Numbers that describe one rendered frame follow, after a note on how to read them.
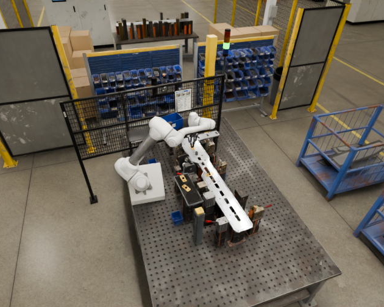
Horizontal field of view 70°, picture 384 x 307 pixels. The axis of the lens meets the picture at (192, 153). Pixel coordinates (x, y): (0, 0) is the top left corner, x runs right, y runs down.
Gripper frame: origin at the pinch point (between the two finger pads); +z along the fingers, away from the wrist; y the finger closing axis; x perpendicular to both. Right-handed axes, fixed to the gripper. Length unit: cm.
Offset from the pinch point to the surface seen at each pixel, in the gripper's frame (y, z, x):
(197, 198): -31, -12, -84
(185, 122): 10.2, 1.7, 47.0
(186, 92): 15, -35, 54
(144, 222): -74, 36, -56
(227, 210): -5, 4, -94
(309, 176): 191, 104, -19
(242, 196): 15, 2, -86
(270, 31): 264, -30, 237
